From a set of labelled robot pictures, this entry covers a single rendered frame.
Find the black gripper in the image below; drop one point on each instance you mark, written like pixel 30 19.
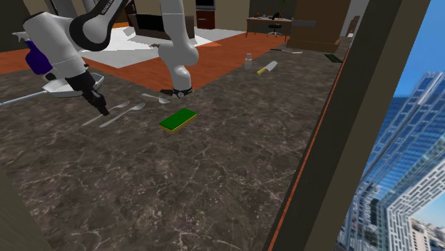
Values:
pixel 85 87

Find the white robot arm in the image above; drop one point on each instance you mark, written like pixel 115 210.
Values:
pixel 52 41

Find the silver fork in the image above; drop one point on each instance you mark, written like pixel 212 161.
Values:
pixel 120 105

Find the long silver spoon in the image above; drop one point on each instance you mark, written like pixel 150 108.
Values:
pixel 133 107

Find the purple spray bottle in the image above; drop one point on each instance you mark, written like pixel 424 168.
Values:
pixel 37 62

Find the short silver spoon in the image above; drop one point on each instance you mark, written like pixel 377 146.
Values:
pixel 161 100

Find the dark brown sofa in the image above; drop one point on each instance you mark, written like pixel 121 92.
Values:
pixel 149 24

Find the green and yellow sponge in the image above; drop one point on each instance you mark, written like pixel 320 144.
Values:
pixel 177 118

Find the dark red cabinet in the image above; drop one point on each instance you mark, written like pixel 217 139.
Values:
pixel 205 17

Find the small white bottle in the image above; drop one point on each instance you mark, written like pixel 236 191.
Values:
pixel 248 62

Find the wooden desk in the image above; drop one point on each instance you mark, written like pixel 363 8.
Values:
pixel 269 20

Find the black office chair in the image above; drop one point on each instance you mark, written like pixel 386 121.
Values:
pixel 275 27

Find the large brown cabinet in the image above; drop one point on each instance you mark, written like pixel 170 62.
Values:
pixel 318 24

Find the dark green mat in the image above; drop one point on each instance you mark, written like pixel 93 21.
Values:
pixel 333 58

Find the window with city view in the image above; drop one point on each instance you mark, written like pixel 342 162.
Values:
pixel 403 156

